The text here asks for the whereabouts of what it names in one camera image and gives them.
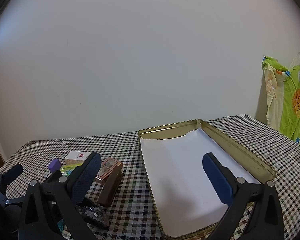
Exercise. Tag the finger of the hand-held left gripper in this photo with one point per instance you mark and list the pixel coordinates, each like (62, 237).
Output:
(54, 177)
(13, 171)

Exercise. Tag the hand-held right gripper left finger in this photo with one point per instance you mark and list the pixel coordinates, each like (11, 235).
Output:
(86, 177)

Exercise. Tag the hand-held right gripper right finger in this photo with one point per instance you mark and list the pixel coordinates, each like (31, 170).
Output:
(218, 180)

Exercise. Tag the purple block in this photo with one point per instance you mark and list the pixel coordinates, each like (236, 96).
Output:
(54, 165)

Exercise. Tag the green dental floss packet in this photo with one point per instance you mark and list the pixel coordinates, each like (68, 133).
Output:
(68, 169)

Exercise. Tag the white box with red label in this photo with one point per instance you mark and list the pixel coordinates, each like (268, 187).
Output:
(76, 156)

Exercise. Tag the pink rose-gold box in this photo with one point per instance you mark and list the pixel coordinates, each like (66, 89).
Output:
(108, 167)

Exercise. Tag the brown comb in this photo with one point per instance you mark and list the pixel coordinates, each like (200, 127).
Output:
(110, 190)

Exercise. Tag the gold metal tin box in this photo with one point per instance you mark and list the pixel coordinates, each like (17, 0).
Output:
(240, 152)

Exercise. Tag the black and white knitted item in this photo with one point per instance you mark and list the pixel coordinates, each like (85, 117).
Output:
(92, 212)

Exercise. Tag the white paper liner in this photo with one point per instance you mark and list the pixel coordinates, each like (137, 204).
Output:
(180, 160)

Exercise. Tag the black white checkered tablecloth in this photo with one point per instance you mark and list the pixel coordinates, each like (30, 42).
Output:
(130, 205)

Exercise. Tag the green printed cloth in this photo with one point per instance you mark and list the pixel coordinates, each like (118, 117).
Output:
(290, 100)

